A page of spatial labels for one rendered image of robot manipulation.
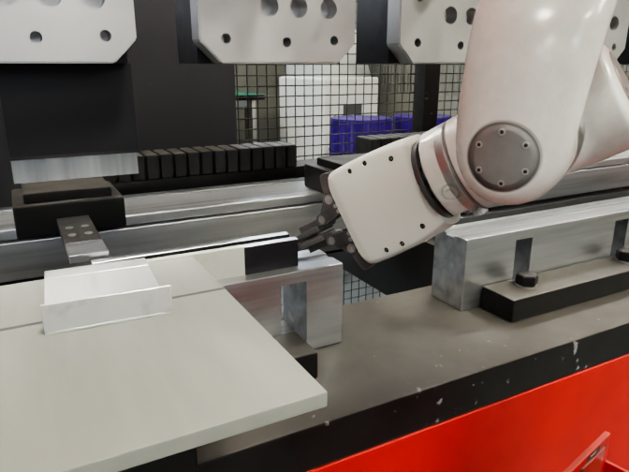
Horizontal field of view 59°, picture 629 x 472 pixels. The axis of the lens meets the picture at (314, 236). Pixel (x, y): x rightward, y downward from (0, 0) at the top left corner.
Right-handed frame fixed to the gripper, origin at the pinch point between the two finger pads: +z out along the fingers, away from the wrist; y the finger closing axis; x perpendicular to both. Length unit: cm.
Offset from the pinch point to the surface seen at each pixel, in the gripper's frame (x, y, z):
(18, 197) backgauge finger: 12.0, 19.2, 28.4
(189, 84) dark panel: -27, 34, 31
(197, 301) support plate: 19.6, -0.8, -1.5
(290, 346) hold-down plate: 7.2, -9.0, 3.2
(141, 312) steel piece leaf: 24.0, 0.2, -0.8
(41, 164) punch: 21.3, 15.0, 6.9
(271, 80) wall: -538, 201, 348
